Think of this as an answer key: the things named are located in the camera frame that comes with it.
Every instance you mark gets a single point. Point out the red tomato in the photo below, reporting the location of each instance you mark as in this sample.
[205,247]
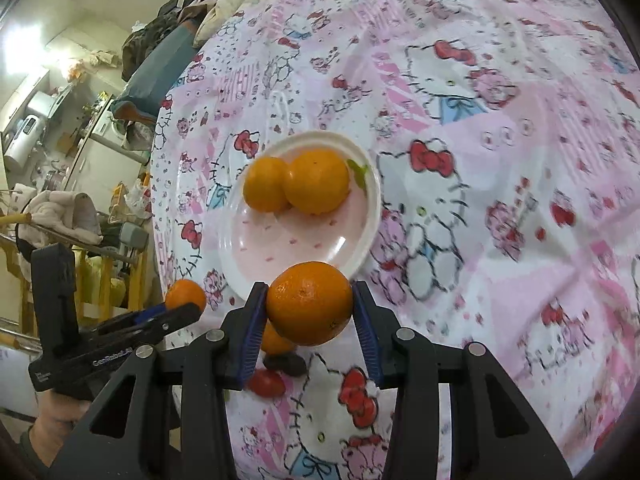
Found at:
[267,384]

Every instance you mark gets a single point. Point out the person's left hand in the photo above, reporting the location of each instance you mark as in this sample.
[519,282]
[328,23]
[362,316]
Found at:
[62,407]

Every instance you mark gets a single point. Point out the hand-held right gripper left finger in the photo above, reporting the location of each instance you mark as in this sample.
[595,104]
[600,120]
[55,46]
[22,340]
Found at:
[254,327]

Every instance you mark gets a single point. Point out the pink plate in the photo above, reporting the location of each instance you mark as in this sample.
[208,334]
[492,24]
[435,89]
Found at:
[300,240]

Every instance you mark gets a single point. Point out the pink printed bedsheet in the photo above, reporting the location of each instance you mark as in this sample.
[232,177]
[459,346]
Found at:
[475,210]

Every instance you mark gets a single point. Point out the white appliance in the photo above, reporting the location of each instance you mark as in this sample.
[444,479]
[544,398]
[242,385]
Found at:
[22,137]

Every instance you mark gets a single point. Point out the pink towel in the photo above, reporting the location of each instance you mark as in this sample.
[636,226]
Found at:
[57,212]

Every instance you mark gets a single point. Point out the dark purple plum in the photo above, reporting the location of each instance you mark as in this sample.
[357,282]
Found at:
[286,364]

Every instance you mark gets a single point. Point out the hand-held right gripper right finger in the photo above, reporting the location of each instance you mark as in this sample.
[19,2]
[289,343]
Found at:
[367,332]

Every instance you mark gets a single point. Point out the person's left forearm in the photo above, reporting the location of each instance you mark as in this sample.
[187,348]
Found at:
[35,447]

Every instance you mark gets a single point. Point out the orange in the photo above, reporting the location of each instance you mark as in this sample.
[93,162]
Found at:
[317,182]
[275,342]
[265,184]
[310,304]
[185,294]

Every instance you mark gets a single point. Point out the blue cloth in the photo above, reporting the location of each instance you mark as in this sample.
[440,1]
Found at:
[150,77]

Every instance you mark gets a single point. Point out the pile of dark clothes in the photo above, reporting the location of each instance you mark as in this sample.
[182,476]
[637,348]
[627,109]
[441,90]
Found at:
[160,27]

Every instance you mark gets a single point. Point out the yellow wooden rack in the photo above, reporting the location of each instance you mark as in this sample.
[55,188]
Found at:
[107,280]

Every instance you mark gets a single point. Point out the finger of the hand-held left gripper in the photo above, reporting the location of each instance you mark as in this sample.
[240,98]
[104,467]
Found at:
[149,314]
[177,316]

